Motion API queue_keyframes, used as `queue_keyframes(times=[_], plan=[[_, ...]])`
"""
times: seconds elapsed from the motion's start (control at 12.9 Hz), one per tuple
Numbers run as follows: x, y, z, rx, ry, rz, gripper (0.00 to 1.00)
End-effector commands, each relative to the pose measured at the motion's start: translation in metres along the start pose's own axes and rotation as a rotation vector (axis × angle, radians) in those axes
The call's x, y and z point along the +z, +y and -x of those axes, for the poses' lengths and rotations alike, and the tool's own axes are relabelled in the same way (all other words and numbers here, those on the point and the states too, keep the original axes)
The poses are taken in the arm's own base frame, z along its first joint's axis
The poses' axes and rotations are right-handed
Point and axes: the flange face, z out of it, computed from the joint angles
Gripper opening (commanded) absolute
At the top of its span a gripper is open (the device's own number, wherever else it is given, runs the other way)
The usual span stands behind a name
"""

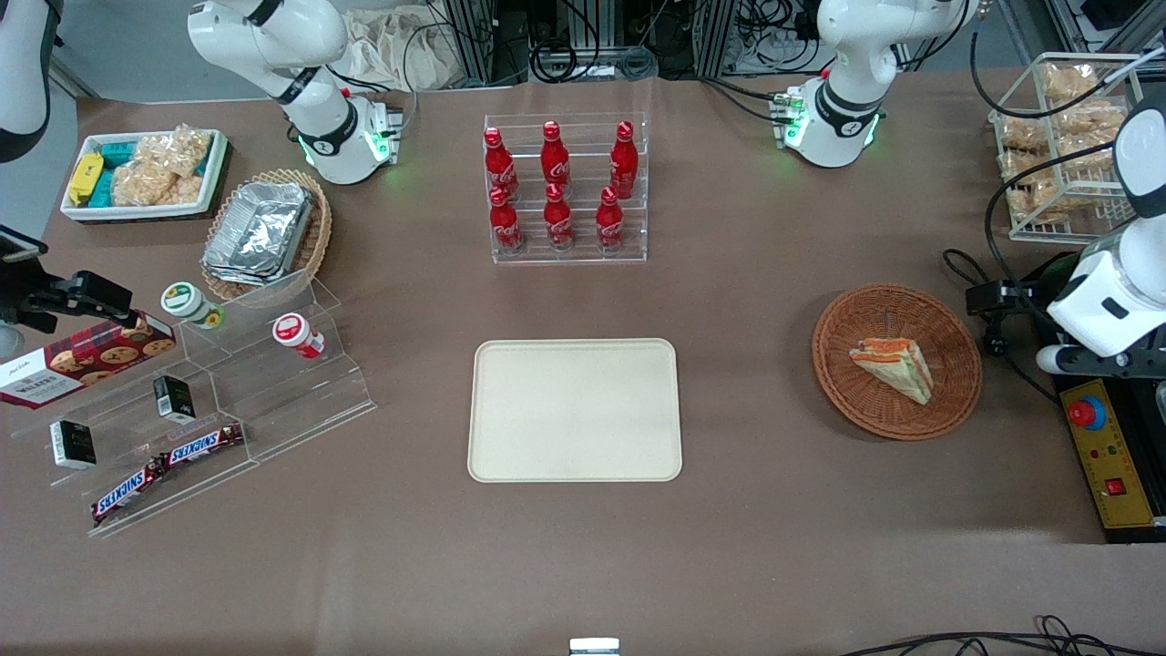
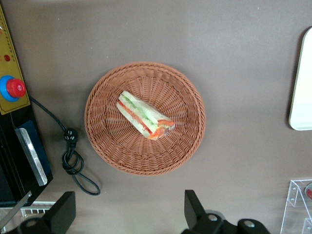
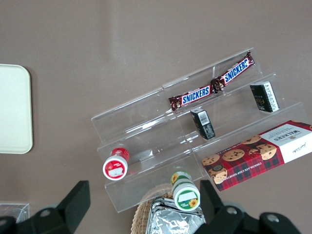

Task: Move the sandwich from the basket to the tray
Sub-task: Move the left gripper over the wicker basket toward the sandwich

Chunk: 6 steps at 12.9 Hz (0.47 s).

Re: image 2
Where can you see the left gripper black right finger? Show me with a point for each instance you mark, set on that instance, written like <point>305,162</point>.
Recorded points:
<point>197,214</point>

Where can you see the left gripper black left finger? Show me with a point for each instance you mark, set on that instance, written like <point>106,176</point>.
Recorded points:
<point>62,214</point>

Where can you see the plastic triangle sandwich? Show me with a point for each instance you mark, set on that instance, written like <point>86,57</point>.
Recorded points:
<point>139,114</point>

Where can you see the round brown wicker basket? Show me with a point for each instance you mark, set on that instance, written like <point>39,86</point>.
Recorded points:
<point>109,146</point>

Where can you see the beige plastic tray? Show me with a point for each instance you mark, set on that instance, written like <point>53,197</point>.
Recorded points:
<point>304,85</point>

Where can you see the black appliance housing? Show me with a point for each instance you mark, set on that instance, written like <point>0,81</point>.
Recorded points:
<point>9,158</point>

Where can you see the clear acrylic bottle rack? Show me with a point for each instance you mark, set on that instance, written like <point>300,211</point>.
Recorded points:
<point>292,195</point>

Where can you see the red emergency stop button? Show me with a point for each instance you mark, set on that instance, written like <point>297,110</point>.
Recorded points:
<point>15,87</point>

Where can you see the yellow control panel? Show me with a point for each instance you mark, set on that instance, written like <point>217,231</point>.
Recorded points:
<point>7,36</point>

